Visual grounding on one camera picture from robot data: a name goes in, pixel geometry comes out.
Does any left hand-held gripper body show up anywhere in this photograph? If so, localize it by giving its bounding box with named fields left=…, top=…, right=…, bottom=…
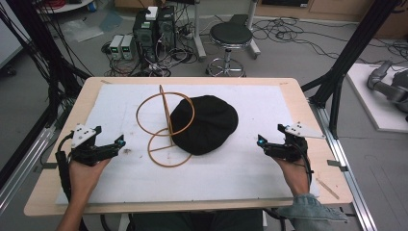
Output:
left=70, top=123, right=114, bottom=167

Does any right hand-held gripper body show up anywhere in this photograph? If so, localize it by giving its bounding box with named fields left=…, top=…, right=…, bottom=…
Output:
left=271, top=121, right=326, bottom=163

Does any wooden ring hat stand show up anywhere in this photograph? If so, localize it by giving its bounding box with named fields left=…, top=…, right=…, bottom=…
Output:
left=136, top=84, right=196, bottom=168

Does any black hat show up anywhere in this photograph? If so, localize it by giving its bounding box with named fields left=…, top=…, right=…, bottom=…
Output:
left=169, top=94, right=240, bottom=157

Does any person's right hand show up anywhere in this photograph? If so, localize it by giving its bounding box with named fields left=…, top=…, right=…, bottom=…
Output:
left=273, top=156, right=312, bottom=196

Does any white table mat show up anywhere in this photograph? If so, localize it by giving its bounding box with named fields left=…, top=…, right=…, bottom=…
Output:
left=55, top=83, right=320, bottom=206

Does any thin wooden stick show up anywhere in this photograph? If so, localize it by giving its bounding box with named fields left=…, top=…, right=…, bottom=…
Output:
left=315, top=177, right=341, bottom=200

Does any white platform board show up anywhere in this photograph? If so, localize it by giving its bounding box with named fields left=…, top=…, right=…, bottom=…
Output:
left=345, top=63, right=408, bottom=134

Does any grey power supply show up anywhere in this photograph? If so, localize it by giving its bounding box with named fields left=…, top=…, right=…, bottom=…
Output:
left=120, top=34, right=135, bottom=62
left=108, top=34, right=125, bottom=61

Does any black computer tower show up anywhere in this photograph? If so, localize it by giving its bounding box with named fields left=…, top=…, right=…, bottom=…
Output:
left=156, top=5, right=177, bottom=50
left=132, top=11, right=159, bottom=63

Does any black round stool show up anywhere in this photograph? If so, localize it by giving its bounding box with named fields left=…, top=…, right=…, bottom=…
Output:
left=206, top=21, right=254, bottom=78

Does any white box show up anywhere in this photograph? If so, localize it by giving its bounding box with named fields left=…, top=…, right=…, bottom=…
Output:
left=144, top=6, right=159, bottom=22

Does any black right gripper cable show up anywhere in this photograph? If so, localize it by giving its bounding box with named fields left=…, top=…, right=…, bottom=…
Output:
left=296, top=140, right=315, bottom=191

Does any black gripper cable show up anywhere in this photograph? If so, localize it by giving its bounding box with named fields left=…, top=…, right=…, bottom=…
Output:
left=296, top=140, right=315, bottom=191
left=54, top=132, right=75, bottom=202

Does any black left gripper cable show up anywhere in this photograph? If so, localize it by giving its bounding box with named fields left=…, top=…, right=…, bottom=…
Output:
left=54, top=132, right=75, bottom=202

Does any metal table bracket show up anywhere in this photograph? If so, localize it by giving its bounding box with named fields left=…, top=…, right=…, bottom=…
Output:
left=326, top=159, right=349, bottom=173
left=33, top=162, right=59, bottom=173

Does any aluminium rail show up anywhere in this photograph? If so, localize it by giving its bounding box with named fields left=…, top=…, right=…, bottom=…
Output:
left=308, top=98, right=379, bottom=231
left=0, top=125, right=56, bottom=214

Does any black metal frame post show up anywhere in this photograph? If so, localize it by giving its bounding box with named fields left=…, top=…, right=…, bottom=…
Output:
left=300, top=0, right=405, bottom=140
left=0, top=0, right=92, bottom=189

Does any tangle of floor cables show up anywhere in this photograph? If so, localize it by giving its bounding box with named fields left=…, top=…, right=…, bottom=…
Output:
left=251, top=15, right=408, bottom=66

